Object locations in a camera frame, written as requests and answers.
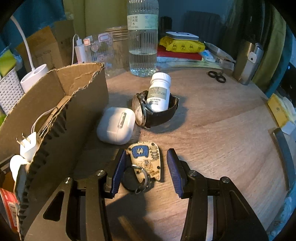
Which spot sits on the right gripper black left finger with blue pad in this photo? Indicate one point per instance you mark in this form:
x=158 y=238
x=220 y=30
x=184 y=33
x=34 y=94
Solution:
x=59 y=218

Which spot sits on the white flat device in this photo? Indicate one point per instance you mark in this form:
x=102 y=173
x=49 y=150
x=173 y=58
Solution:
x=182 y=36

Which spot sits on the clear plastic sticker cup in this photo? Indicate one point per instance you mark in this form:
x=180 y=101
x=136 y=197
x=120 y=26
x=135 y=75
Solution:
x=99 y=49

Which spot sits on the white pill bottle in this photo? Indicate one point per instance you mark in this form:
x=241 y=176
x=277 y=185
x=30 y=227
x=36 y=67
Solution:
x=159 y=92

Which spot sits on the clear water bottle green cap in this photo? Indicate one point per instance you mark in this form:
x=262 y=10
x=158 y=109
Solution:
x=142 y=25

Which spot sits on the white charger with cable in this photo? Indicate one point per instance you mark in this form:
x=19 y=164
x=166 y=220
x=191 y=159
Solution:
x=78 y=48

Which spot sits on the white perforated basket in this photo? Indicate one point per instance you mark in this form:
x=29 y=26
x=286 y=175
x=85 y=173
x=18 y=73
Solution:
x=11 y=91

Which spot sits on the white desk lamp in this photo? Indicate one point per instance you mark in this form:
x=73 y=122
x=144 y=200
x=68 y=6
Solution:
x=31 y=78

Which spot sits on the red drink can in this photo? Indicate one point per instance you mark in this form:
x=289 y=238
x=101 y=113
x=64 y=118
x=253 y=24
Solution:
x=8 y=209

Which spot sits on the white earbuds case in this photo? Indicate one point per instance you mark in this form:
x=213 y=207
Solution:
x=116 y=126

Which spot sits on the brown cardboard box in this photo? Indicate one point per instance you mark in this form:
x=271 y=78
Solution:
x=64 y=107

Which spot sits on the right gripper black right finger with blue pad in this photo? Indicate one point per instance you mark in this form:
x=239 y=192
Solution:
x=234 y=219

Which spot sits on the tooth shaped key tag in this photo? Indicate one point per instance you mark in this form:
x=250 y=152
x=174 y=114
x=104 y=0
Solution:
x=144 y=166

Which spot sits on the yellow tissue box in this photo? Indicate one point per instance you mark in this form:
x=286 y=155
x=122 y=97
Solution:
x=284 y=113

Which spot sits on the brown cardboard carton behind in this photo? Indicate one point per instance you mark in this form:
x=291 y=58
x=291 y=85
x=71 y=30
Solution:
x=52 y=45

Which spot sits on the glass jar with ridges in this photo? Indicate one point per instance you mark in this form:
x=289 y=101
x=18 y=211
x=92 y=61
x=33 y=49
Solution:
x=120 y=45

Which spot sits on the black handled scissors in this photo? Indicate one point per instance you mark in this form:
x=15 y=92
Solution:
x=217 y=75

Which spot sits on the red book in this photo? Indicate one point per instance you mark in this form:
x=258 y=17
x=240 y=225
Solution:
x=162 y=52

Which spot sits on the dark chair back edge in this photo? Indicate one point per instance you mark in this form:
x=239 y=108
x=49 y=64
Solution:
x=286 y=158

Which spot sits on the yellow wet wipes pack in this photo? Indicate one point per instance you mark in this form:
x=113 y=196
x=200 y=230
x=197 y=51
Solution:
x=182 y=46

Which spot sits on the steel thermos tumbler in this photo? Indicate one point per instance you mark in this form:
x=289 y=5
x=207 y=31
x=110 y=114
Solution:
x=247 y=62

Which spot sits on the black strap wristwatch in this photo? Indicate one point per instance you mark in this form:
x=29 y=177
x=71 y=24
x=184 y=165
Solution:
x=145 y=117

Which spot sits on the white plug adapter in box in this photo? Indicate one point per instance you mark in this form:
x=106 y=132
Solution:
x=29 y=145

